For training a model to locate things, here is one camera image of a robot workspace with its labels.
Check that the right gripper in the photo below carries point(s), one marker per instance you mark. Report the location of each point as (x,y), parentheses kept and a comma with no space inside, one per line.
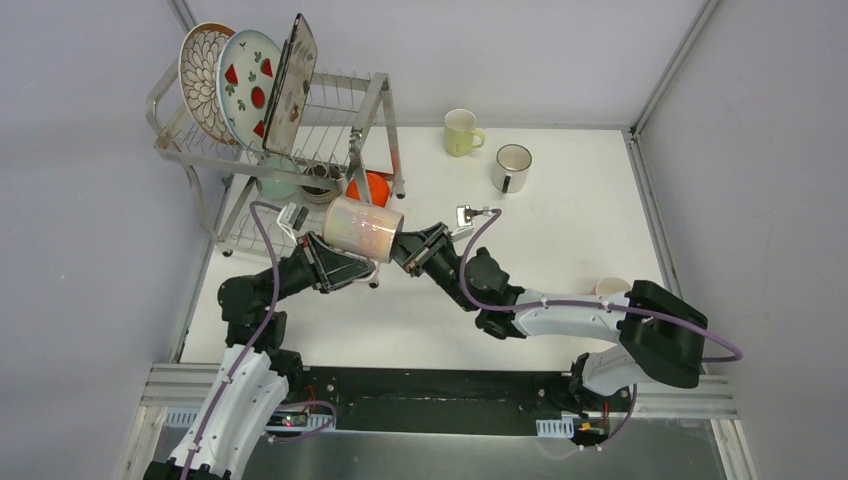
(414,250)

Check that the square flower pattern plate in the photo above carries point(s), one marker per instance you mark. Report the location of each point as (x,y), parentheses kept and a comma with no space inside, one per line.
(290,88)

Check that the pink cup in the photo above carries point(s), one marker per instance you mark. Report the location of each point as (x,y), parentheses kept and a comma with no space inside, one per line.
(610,285)

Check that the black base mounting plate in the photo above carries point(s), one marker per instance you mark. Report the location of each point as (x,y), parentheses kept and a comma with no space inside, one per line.
(460,402)

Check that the watermelon pattern round plate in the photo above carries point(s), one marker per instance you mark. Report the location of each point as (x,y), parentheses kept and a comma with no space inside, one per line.
(247,66)

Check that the white mug dark rim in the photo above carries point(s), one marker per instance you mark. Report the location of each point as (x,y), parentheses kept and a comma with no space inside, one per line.
(511,168)

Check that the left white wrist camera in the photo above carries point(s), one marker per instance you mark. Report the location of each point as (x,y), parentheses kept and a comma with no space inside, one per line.
(291,218)

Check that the brown patterned small bowl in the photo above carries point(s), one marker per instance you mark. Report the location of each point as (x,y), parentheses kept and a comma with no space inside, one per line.
(323,194)

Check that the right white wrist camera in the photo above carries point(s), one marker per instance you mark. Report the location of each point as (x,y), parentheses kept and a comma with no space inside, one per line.
(465,218)

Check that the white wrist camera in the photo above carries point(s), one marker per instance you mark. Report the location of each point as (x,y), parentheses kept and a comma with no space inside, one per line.
(465,218)
(291,218)

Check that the aluminium frame rail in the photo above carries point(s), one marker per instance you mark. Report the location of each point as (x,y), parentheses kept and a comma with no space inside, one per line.
(653,214)

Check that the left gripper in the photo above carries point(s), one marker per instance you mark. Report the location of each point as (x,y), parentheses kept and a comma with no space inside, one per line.
(311,261)

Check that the stainless steel dish rack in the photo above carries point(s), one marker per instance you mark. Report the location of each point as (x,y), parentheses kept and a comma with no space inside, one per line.
(350,121)

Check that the floral petal brown-rim plate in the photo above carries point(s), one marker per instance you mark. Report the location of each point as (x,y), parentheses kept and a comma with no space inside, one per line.
(197,76)

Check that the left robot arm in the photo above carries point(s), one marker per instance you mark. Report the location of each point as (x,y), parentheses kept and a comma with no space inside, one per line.
(256,374)

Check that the pink iridescent mug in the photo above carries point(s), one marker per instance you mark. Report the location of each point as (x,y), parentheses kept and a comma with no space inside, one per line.
(361,228)

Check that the yellow mug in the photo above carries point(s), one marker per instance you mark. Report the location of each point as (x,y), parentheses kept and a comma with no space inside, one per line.
(460,133)

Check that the mint green bowl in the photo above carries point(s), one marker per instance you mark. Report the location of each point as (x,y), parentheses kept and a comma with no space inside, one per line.
(273,189)

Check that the orange plastic bowl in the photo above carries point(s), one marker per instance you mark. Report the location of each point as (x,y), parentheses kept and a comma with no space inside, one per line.
(378,187)

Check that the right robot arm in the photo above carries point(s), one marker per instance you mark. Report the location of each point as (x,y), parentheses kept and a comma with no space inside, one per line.
(654,335)

